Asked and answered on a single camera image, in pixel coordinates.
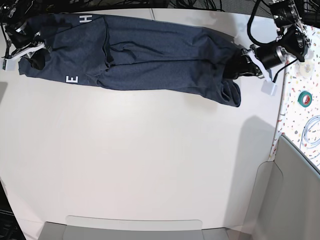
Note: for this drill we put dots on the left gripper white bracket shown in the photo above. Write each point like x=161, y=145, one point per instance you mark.
x=237, y=66

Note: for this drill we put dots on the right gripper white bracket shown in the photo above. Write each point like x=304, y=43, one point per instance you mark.
x=37, y=51

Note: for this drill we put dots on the dark blue t-shirt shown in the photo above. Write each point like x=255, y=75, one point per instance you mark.
x=129, y=54

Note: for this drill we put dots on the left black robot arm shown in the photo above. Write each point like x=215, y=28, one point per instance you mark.
x=261, y=57

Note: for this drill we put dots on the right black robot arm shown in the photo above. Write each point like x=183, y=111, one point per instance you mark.
x=20, y=40

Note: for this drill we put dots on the clear tape roll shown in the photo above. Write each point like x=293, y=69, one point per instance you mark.
x=305, y=69

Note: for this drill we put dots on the green tape roll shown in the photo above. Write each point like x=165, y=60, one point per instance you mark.
x=305, y=99

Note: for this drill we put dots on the terrazzo patterned side table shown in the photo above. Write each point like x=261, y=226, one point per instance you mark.
x=301, y=125

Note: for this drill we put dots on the grey chair at right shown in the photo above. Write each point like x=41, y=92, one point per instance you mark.
x=285, y=201

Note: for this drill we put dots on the grey chair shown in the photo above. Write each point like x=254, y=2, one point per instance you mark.
x=285, y=201
x=88, y=228

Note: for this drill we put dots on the grey chair at bottom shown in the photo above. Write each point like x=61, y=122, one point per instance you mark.
x=88, y=228

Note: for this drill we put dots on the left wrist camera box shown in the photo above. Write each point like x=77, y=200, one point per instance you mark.
x=269, y=88

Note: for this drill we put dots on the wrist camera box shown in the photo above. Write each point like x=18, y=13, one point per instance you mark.
x=269, y=88
x=8, y=64

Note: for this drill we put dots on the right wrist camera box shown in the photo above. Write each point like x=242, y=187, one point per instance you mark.
x=8, y=64

